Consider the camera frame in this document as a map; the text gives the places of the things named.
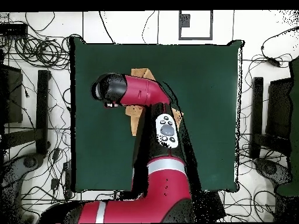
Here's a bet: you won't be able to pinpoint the tan terry towel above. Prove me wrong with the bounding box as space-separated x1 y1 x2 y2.
125 68 184 137

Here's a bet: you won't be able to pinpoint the black power adapter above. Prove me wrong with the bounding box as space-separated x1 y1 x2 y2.
266 57 281 68

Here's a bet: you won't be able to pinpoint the dark green table cloth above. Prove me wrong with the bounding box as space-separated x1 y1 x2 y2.
69 37 245 193

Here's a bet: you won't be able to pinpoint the grey square frame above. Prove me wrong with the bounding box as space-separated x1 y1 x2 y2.
178 10 214 41

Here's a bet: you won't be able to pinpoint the coiled black cables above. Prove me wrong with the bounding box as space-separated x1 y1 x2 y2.
13 34 71 71

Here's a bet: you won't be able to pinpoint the grey chair base leg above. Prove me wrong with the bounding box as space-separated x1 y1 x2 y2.
0 152 46 224
253 157 294 187

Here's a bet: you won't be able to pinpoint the black power strip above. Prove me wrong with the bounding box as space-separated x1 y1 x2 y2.
205 191 227 220

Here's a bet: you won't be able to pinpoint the small black device box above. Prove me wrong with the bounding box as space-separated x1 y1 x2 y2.
0 23 29 37

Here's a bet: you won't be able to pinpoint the black floor stand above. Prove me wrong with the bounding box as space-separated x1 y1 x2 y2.
2 69 51 156
249 76 293 159

